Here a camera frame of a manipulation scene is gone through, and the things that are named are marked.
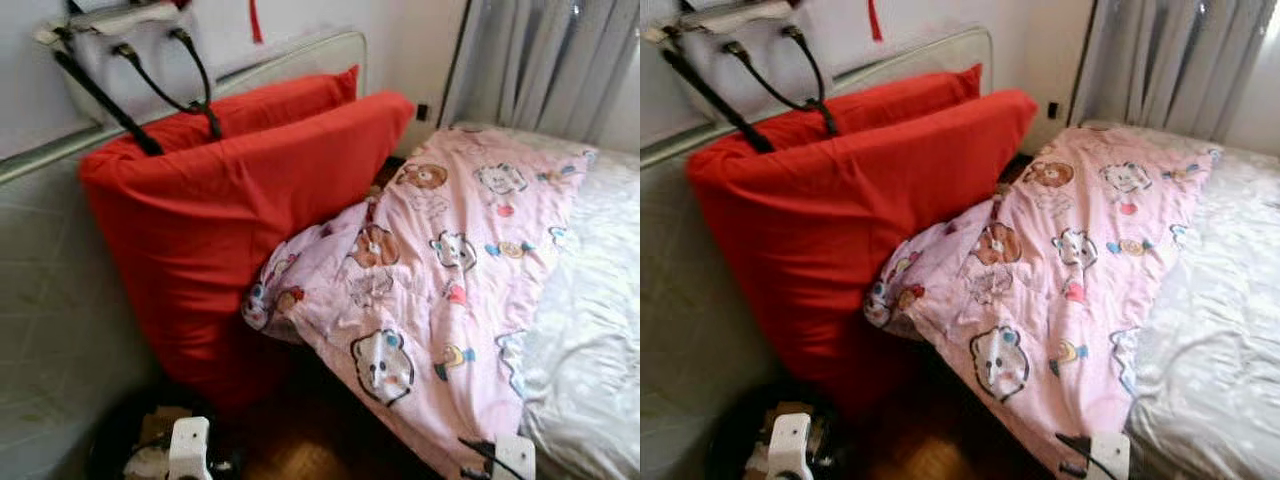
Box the bed with grey floral sheet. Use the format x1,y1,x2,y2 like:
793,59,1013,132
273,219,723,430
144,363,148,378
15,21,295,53
440,120,641,480
1075,120,1280,480

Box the large red mattress cushion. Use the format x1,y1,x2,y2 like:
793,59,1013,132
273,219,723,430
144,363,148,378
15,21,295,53
686,88,1039,411
78,90,416,411

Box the pink cartoon bear blanket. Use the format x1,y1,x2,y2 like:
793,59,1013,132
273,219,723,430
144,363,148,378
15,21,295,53
865,125,1223,476
242,125,599,479

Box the black waste bin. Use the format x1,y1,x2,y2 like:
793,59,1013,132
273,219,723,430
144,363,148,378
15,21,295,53
705,380,861,480
88,385,251,480

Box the brown cardboard pieces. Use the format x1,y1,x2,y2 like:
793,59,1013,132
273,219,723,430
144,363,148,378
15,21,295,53
755,400,816,441
135,405,196,446

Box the white crumpled tissue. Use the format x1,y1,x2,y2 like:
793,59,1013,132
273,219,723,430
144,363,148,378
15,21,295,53
125,445,176,480
745,440,781,480

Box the thin red cushion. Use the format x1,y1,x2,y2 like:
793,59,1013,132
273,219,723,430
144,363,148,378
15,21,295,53
745,63,984,151
130,65,361,156

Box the white quilted mattress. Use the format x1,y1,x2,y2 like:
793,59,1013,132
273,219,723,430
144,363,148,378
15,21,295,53
0,30,369,480

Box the white handbag with black straps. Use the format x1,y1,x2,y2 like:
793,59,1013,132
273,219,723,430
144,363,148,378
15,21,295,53
35,0,223,158
645,0,841,156

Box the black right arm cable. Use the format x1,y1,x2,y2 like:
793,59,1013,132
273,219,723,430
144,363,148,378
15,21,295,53
1055,433,1116,480
458,437,521,480

